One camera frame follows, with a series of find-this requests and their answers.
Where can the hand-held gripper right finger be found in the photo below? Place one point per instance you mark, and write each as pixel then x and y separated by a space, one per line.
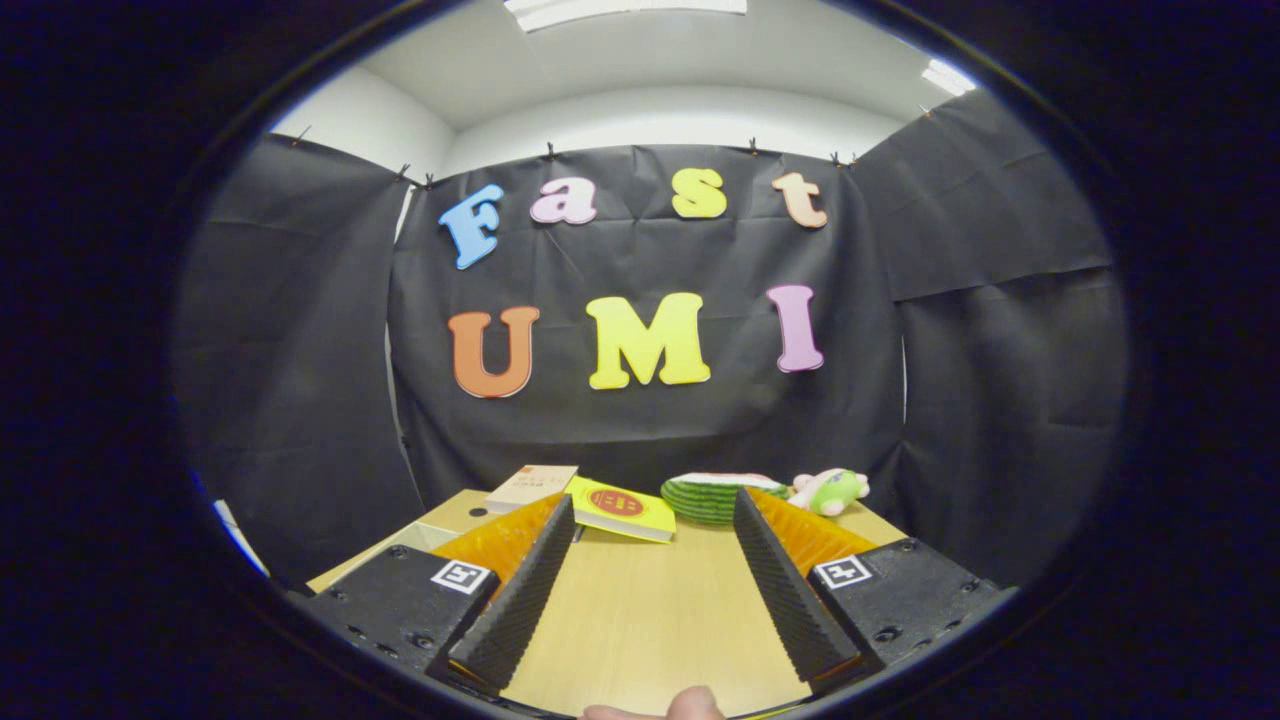
pixel 785 590

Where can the small ceiling light panel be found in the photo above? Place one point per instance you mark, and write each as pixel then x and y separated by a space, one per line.
pixel 948 76

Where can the long ceiling light panel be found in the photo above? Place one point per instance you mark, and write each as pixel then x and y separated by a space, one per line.
pixel 625 10

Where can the yellow book with red circle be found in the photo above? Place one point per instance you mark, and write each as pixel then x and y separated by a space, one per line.
pixel 620 508

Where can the beige cover book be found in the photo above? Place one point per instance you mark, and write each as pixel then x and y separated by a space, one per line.
pixel 530 485

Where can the watermelon slice plush toy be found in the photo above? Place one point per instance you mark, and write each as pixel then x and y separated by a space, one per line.
pixel 705 498

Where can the green fabric storage box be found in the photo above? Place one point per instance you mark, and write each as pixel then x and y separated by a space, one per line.
pixel 425 538

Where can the pink and green plush toy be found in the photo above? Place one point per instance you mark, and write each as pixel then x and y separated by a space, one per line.
pixel 835 490

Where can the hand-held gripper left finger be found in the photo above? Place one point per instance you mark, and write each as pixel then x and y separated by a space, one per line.
pixel 515 600

